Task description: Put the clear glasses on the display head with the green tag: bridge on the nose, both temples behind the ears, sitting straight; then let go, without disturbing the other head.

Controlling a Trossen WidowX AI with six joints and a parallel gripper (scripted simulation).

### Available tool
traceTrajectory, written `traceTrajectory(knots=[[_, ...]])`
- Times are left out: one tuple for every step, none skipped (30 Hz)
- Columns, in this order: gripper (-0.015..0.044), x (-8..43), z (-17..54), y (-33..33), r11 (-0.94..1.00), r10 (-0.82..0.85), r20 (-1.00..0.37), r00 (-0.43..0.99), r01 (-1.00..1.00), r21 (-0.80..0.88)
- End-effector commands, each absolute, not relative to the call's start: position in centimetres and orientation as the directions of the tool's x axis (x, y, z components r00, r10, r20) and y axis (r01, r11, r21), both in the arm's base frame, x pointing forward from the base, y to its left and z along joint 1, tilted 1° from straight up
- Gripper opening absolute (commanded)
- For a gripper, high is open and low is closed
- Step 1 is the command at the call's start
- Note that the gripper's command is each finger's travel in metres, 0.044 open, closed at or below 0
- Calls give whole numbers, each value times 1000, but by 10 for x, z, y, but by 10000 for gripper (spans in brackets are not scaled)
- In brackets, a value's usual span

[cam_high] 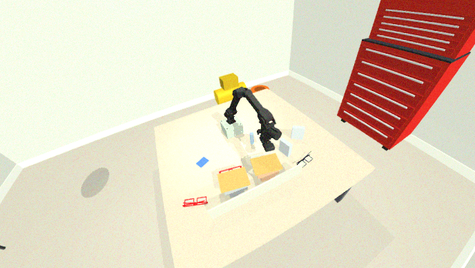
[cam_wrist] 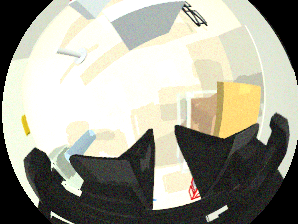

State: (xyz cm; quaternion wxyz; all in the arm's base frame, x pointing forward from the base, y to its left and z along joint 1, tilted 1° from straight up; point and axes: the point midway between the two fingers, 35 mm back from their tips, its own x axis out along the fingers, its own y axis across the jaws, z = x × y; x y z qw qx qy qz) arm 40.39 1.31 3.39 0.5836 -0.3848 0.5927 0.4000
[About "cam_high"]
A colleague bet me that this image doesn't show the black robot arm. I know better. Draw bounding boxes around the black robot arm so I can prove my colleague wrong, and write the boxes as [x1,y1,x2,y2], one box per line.
[224,87,282,140]

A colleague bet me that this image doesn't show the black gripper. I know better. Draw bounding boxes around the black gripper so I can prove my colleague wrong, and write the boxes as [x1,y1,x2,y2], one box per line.
[257,128,275,152]

